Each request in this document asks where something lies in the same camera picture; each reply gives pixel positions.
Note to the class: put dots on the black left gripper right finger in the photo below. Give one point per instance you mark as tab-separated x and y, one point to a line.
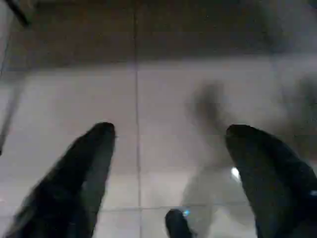
277	188

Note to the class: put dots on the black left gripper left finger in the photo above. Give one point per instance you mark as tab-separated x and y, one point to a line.
64	188

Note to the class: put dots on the dark rounded robot foot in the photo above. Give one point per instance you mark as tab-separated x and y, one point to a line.
177	225

